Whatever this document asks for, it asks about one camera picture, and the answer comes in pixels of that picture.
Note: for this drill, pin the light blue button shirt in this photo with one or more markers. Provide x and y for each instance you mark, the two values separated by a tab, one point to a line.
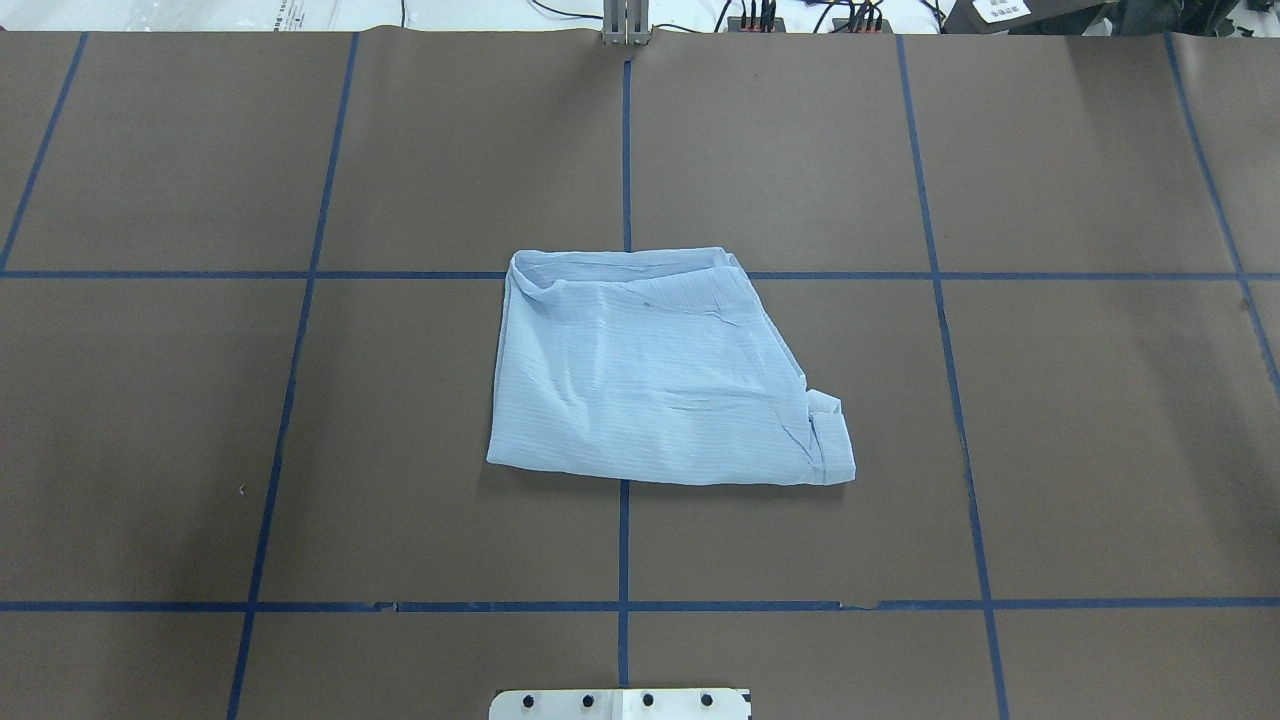
657	366

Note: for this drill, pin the white column base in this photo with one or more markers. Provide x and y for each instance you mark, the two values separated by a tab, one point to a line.
621	703

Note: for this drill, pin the aluminium frame post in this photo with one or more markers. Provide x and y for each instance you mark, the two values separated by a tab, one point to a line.
626	23

